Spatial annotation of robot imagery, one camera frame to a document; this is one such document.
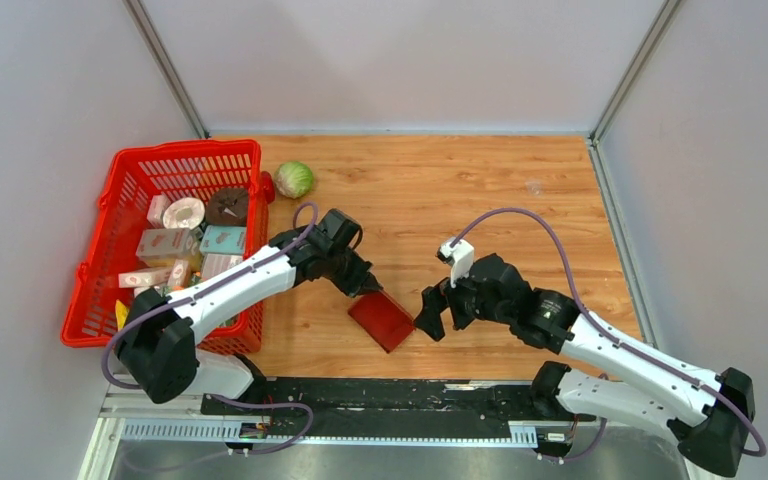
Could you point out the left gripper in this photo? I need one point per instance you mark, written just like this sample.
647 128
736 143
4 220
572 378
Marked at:
361 281

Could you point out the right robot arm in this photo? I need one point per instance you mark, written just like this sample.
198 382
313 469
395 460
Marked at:
706 415

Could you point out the green cabbage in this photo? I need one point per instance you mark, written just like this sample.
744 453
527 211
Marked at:
294 179

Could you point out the teal box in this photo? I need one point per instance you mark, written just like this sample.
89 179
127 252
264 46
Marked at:
223 240

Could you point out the brown round cake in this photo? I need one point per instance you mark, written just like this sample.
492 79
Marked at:
228 207

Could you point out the red pepper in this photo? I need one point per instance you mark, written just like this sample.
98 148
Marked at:
268 187

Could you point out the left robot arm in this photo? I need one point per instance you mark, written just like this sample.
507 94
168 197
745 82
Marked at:
156 351

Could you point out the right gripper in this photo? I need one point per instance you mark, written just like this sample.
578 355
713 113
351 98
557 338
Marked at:
434 300

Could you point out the red paper box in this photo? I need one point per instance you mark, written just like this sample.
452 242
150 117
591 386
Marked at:
383 319

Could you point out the pink box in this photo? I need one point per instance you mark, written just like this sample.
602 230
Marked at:
163 244

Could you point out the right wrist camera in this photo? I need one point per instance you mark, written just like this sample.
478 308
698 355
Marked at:
459 255

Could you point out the aluminium frame rail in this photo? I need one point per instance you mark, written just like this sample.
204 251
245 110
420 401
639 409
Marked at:
129 415

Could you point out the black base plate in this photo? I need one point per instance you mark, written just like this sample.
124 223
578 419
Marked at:
398 408

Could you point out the red plastic basket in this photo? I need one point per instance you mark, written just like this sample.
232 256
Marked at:
191 168

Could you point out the pink tape roll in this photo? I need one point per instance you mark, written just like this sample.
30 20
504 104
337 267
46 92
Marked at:
186 213

